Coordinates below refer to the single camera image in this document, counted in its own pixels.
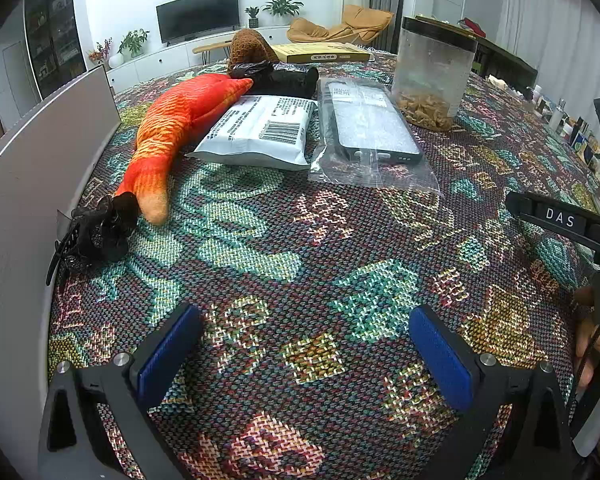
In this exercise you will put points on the red item on desk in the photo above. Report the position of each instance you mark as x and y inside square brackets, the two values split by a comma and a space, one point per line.
[472, 26]

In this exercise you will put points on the red flowers in white vase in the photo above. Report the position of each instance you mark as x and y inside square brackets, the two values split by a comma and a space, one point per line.
[114, 60]

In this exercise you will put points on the orange fish plush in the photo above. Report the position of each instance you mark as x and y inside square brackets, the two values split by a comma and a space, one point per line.
[175, 120]

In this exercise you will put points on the brown knit hat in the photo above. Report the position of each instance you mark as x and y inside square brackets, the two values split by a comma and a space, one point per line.
[250, 47]

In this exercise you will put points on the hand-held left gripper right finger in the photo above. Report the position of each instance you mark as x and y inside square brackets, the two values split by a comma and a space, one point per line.
[442, 360]

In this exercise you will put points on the black lace hair clip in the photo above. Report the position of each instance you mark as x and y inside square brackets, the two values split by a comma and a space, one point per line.
[97, 235]

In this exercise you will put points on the white shipping mailer bag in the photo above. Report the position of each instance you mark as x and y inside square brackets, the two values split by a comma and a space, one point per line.
[260, 130]

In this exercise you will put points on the large green potted plant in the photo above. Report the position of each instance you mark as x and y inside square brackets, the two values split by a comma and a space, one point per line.
[281, 6]

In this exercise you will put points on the small potted plant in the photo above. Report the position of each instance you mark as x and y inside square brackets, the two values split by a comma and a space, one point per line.
[252, 16]

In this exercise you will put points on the colourful patterned blanket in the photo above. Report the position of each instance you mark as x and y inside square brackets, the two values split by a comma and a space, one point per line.
[300, 260]

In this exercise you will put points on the white television cabinet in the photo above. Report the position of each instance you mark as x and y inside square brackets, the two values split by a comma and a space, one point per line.
[170, 56]

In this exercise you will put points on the black plastic bag roll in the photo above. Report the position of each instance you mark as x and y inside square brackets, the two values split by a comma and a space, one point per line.
[285, 82]

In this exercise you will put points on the orange lounge chair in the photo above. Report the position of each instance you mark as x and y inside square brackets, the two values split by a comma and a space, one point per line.
[350, 22]

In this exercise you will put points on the small wooden table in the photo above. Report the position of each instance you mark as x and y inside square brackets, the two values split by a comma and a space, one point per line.
[210, 47]

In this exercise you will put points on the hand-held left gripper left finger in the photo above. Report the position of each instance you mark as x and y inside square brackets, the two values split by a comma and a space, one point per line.
[167, 355]

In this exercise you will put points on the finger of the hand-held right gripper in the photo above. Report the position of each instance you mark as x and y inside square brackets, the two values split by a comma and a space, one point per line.
[560, 222]

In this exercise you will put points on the yellow flat box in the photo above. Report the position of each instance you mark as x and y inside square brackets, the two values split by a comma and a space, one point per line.
[320, 52]

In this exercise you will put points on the white sheer curtain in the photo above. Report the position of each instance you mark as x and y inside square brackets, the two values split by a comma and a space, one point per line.
[555, 20]

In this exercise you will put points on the leafy potted plant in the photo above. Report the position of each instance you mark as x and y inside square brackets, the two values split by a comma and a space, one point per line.
[135, 41]

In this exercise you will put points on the row of cosmetic bottles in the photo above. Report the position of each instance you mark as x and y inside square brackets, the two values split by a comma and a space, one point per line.
[560, 115]

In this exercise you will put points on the dark wooden desk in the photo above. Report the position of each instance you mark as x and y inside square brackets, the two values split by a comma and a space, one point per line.
[505, 62]

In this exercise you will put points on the phone case in clear bag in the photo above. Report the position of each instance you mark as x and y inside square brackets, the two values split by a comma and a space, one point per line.
[370, 130]

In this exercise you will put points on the glass door display cabinet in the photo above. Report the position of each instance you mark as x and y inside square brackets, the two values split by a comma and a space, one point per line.
[55, 25]

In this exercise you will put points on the flat screen television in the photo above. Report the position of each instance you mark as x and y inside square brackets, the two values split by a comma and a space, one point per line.
[197, 15]

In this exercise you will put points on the clear jar with black lid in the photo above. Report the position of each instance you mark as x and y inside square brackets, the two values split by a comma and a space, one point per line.
[430, 75]

